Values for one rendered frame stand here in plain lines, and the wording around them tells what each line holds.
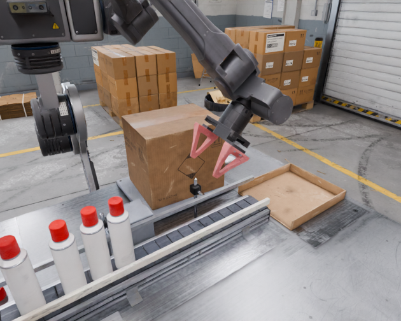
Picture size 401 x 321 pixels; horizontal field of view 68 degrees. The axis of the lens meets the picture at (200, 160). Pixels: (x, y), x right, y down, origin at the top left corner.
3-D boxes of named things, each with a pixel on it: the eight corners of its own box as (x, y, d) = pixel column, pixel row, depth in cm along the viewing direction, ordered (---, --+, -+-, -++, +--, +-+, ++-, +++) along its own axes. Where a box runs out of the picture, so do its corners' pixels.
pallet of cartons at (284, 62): (253, 124, 401) (261, 32, 347) (218, 107, 465) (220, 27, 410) (314, 109, 456) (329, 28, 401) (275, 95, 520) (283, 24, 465)
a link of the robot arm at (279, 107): (239, 46, 59) (210, 78, 58) (280, 55, 50) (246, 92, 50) (265, 88, 66) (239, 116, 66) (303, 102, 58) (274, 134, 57)
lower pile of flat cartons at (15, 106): (-13, 121, 409) (-18, 107, 399) (-8, 110, 452) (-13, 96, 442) (39, 114, 434) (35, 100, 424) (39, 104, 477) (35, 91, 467)
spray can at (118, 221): (119, 274, 75) (107, 209, 65) (112, 262, 78) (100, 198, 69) (139, 265, 77) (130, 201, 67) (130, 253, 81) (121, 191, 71)
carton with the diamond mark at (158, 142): (152, 211, 102) (145, 139, 89) (129, 179, 120) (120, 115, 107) (224, 186, 115) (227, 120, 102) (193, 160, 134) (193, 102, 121)
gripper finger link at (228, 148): (209, 176, 57) (237, 136, 56) (191, 160, 63) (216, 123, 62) (230, 187, 62) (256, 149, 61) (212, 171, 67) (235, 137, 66)
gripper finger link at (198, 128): (192, 161, 63) (217, 123, 62) (177, 148, 68) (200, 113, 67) (212, 172, 67) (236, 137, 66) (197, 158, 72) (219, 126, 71)
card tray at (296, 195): (291, 230, 96) (293, 221, 94) (237, 193, 115) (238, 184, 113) (344, 199, 111) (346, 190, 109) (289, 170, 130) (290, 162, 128)
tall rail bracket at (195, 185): (202, 230, 96) (202, 188, 88) (189, 218, 101) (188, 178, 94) (210, 227, 98) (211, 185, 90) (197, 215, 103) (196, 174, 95)
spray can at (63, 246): (68, 304, 67) (45, 236, 58) (62, 288, 71) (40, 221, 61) (91, 293, 70) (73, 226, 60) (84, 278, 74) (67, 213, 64)
